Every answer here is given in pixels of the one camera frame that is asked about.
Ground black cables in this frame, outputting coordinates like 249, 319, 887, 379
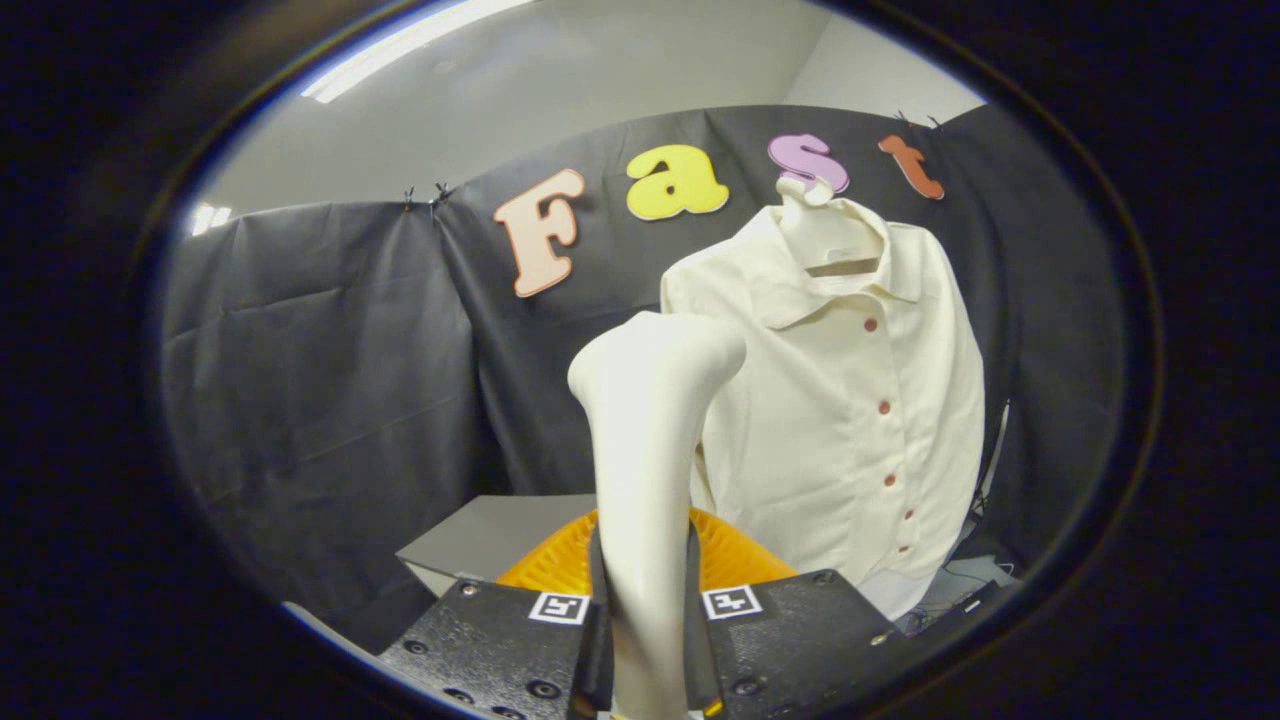
970, 398, 1013, 523

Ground black flat box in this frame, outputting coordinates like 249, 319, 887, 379
925, 560, 1021, 633

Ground cream button-up shirt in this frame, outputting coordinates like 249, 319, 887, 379
660, 195, 987, 601

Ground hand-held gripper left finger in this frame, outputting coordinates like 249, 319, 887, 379
378, 508, 613, 720

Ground white garment steamer head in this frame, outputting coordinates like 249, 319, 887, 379
567, 310, 748, 720

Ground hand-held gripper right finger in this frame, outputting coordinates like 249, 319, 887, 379
684, 508, 916, 720

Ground white plastic hanger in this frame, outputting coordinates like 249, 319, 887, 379
775, 175, 888, 278

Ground grey drawer cabinet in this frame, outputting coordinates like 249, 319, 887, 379
397, 493, 601, 599

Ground long ceiling light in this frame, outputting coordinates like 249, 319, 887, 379
300, 0, 536, 104

